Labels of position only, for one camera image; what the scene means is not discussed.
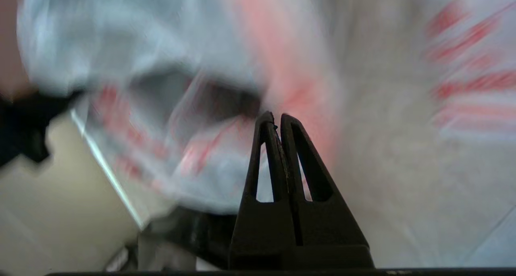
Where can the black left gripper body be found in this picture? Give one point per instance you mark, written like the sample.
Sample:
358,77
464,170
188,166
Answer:
24,127

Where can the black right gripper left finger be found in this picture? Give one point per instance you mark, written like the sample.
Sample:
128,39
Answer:
262,227

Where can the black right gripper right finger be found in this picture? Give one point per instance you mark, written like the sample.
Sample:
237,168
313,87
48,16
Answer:
330,227

